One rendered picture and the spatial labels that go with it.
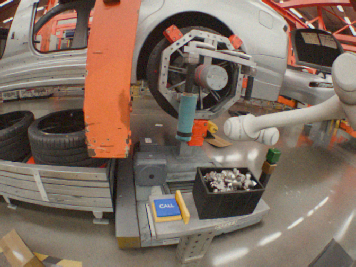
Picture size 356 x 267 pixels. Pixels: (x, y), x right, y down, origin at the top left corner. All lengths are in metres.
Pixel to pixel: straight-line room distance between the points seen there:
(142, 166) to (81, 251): 0.61
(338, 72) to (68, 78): 1.26
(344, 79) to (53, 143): 1.12
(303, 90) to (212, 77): 2.54
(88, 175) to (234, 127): 0.69
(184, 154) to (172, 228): 0.88
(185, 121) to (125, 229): 0.64
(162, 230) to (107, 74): 0.51
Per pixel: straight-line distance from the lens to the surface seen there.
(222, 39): 1.09
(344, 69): 0.42
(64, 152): 0.96
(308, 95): 3.22
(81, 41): 3.01
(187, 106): 0.88
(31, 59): 1.38
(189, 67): 0.76
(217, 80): 0.90
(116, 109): 0.60
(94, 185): 0.87
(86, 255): 1.00
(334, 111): 0.65
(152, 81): 1.03
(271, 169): 0.64
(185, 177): 1.27
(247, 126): 0.71
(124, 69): 0.58
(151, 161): 0.89
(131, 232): 0.89
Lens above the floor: 0.86
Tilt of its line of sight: 21 degrees down
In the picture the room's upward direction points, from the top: 7 degrees clockwise
